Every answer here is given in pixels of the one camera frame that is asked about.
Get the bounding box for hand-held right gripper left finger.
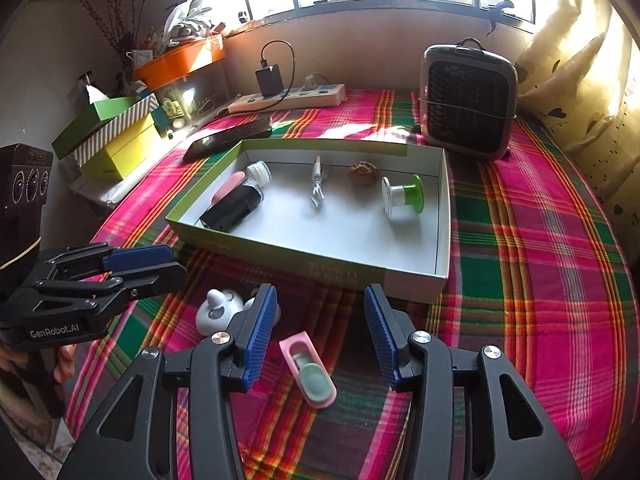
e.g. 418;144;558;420
57;282;278;480

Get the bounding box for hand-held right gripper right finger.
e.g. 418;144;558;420
363;283;583;480

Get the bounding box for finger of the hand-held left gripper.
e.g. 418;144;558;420
22;260;189;313
47;242;176;281

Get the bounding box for white panda toy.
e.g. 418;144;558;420
195;287;281;336

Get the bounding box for pink and green strap gadget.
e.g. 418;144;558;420
278;331;337;408

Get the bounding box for black rectangular device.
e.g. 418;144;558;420
199;182;263;233

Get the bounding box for pink oval case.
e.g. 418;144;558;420
212;171;246;206

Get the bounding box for green and white cardboard box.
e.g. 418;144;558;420
165;139;452;306

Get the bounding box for white cable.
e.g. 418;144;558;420
307;156;333;211

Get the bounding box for brown walnut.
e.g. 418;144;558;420
348;161;381;186

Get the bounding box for person's left hand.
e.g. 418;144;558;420
0;342;76;391

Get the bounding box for clear plastic sheet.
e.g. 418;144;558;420
67;160;166;211

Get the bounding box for yellow box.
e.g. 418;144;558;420
80;122;168;181

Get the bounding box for striped box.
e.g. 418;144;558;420
70;95;160;166

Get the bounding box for green and white spool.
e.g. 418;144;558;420
381;175;426;219

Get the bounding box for small green ornament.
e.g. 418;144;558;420
152;90;198;138

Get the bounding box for plaid tablecloth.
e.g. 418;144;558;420
65;87;640;480

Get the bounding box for orange tray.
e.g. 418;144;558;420
132;40;227;88

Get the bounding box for dried branches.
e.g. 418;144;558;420
75;0;146;61

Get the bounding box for black charger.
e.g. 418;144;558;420
255;65;282;97

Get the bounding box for white power strip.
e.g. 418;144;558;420
227;83;347;114

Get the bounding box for white wrapped bouquet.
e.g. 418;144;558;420
160;0;226;48

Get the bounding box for small space heater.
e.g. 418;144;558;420
419;37;518;162

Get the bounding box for cream heart print curtain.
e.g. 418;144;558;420
515;0;640;241

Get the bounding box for black charger cable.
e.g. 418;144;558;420
260;40;298;93

